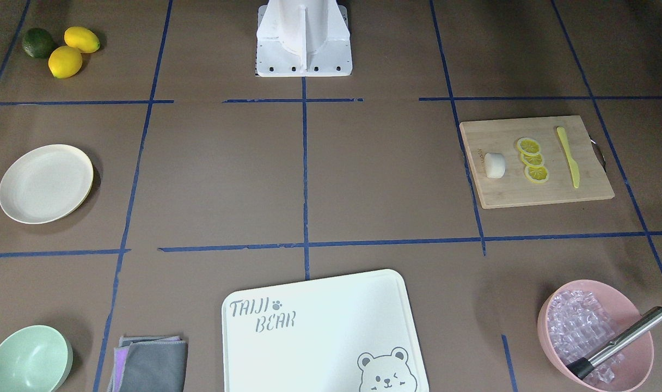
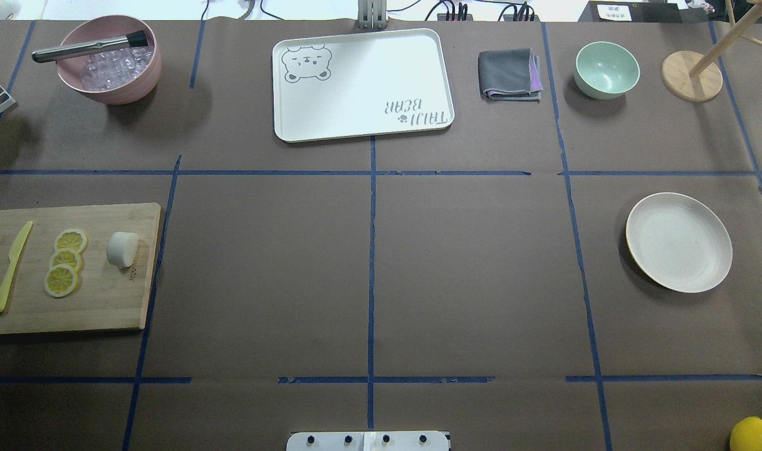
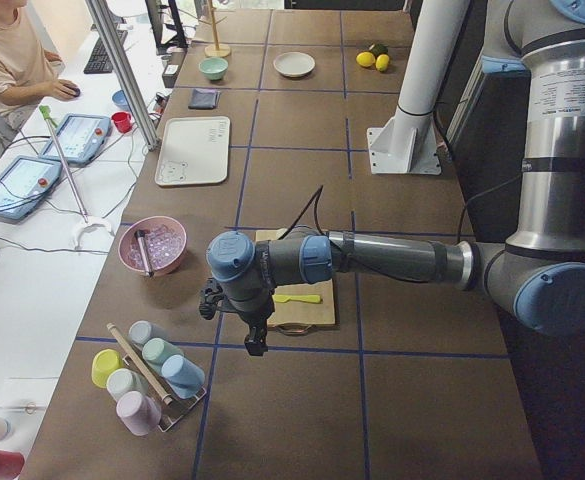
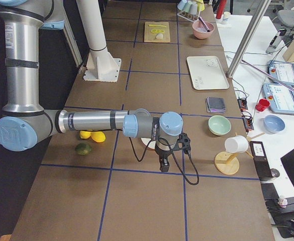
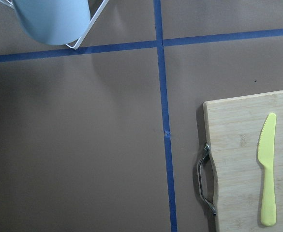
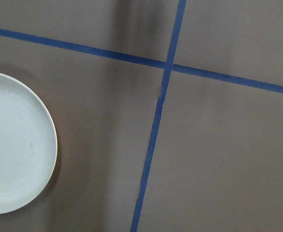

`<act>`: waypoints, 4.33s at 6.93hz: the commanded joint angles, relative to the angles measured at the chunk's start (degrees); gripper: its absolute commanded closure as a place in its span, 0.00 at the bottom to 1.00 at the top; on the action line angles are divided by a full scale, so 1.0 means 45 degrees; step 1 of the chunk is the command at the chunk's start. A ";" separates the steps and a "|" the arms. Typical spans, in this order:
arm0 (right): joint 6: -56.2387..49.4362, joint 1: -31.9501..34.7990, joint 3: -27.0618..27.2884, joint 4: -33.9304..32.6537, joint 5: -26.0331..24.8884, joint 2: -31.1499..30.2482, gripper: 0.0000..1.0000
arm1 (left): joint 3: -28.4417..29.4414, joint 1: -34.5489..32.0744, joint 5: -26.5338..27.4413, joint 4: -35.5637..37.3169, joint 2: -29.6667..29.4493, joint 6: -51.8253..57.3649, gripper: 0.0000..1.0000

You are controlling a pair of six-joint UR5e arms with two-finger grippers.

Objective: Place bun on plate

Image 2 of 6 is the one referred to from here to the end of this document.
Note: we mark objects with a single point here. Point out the cream round plate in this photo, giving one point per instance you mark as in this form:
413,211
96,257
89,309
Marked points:
679,242

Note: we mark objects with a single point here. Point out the white bear tray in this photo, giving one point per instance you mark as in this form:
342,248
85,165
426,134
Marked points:
358,85

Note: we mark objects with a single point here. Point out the grey folded cloth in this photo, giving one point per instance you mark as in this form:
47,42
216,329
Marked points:
510,75

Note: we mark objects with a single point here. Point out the black power strip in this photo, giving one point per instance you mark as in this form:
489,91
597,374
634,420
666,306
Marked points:
515,12

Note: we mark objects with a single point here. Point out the green bowl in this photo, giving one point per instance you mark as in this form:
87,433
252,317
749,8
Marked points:
605,70

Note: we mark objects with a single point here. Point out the bamboo cutting board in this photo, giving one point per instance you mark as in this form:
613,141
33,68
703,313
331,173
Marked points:
106,297

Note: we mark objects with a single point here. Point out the pink bowl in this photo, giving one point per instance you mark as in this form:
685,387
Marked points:
70,70

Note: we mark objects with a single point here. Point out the metal tongs black tip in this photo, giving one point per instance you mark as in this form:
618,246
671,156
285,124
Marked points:
138,39

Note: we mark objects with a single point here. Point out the lemon slice top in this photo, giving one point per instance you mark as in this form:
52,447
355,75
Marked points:
72,238

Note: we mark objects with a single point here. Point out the lemon slice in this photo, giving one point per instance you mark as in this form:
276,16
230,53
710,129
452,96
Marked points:
67,257
72,238
61,280

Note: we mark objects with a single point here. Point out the clear ice cubes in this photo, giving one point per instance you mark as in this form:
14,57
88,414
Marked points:
111,69

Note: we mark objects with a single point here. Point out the lemon slice middle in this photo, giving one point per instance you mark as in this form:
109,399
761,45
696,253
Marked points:
67,257

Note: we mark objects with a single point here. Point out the lemon slice bottom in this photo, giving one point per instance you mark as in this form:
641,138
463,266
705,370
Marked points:
61,280

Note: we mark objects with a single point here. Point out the wooden cup stand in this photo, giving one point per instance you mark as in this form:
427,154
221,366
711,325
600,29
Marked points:
696,77

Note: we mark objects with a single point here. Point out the black box with label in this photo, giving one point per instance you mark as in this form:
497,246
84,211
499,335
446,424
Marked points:
630,12

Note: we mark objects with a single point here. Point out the yellow plastic knife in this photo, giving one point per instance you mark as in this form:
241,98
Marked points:
14,254

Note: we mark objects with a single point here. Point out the yellow lemon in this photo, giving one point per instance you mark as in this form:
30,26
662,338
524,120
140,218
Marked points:
746,434

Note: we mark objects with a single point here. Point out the aluminium frame post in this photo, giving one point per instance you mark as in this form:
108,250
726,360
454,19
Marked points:
372,14

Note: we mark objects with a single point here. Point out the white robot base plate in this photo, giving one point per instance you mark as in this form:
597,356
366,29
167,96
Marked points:
370,440

